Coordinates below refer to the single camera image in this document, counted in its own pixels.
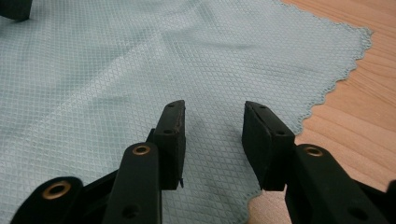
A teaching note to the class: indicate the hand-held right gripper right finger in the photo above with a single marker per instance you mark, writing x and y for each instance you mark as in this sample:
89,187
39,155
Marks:
267,155

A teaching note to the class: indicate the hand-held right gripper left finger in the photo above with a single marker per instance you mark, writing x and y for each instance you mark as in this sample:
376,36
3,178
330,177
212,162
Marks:
171,155

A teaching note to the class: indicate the light blue checked cloth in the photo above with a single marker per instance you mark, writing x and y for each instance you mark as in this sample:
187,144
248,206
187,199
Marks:
93,77

